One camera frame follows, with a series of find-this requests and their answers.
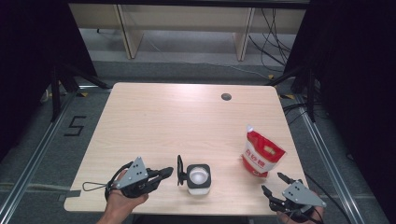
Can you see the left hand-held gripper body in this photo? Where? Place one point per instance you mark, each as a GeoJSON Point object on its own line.
{"type": "Point", "coordinates": [134, 175]}

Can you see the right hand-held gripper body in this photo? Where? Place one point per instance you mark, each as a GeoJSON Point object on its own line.
{"type": "Point", "coordinates": [302, 194]}

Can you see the glass jar with black lid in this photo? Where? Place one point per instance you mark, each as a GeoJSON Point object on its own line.
{"type": "Point", "coordinates": [190, 183]}

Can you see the red and white sugar pouch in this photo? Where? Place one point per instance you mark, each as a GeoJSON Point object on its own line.
{"type": "Point", "coordinates": [263, 152]}

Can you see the person's right hand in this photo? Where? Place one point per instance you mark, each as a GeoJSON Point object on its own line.
{"type": "Point", "coordinates": [317, 216]}

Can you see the person's left hand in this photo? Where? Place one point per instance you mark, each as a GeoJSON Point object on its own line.
{"type": "Point", "coordinates": [121, 203]}

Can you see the grey tape strip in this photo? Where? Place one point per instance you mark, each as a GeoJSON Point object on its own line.
{"type": "Point", "coordinates": [71, 194]}

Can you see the black metal stand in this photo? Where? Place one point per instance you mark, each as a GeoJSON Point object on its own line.
{"type": "Point", "coordinates": [56, 93]}
{"type": "Point", "coordinates": [311, 96]}

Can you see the grey table grommet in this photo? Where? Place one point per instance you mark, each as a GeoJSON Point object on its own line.
{"type": "Point", "coordinates": [226, 96]}

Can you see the black curtain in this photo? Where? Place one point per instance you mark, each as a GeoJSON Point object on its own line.
{"type": "Point", "coordinates": [31, 62]}
{"type": "Point", "coordinates": [358, 77]}

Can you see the light wooden desk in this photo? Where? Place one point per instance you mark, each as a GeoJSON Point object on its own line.
{"type": "Point", "coordinates": [186, 18]}

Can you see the aluminium floor rail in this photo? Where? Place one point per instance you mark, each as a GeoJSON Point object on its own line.
{"type": "Point", "coordinates": [323, 146]}
{"type": "Point", "coordinates": [37, 152]}

